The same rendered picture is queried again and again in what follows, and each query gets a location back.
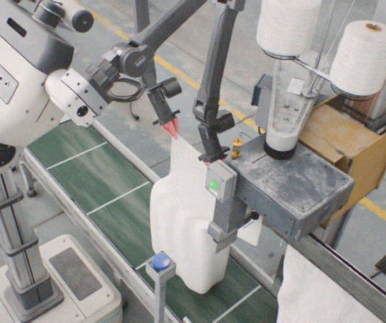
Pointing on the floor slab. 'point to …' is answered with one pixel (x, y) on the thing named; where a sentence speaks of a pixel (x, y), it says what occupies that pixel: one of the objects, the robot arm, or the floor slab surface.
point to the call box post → (159, 302)
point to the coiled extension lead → (128, 95)
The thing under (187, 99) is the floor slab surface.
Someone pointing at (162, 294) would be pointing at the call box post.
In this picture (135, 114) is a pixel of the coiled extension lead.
